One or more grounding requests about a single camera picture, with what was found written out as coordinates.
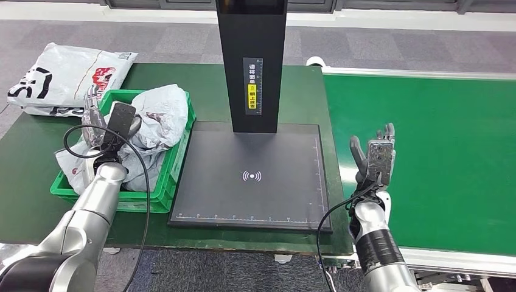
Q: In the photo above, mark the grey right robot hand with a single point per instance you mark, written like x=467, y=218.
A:
x=361, y=161

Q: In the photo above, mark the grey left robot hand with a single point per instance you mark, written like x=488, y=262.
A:
x=93, y=123

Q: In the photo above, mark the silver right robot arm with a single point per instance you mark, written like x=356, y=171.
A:
x=375, y=241

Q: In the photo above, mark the white poly parcel black print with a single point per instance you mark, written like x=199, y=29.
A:
x=52, y=111

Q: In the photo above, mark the white poly parcel red logo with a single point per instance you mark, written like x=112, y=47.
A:
x=68, y=72

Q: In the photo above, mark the green conveyor belt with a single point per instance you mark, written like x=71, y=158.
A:
x=443, y=121

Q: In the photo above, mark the white conveyor roller end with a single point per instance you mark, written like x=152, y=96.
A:
x=315, y=61

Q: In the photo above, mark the green plastic crate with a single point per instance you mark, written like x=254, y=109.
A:
x=173, y=161

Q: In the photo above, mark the white crate side label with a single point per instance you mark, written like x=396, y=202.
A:
x=177, y=157

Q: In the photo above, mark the dark grey scanner platform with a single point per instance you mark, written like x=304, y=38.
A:
x=262, y=193

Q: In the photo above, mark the white table foot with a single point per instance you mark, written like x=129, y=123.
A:
x=111, y=250
x=282, y=258

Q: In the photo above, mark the black yellow column label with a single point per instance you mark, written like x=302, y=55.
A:
x=252, y=80

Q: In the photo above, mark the black scanner column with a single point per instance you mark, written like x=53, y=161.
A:
x=242, y=40

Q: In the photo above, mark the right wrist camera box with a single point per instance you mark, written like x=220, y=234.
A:
x=381, y=161

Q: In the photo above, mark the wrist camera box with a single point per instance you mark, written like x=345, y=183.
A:
x=381, y=161
x=119, y=125

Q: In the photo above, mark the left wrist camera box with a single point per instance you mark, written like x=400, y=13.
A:
x=119, y=125

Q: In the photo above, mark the aluminium conveyor frame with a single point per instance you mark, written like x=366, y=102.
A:
x=463, y=262

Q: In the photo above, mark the dark window frame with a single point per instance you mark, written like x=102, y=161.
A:
x=363, y=5

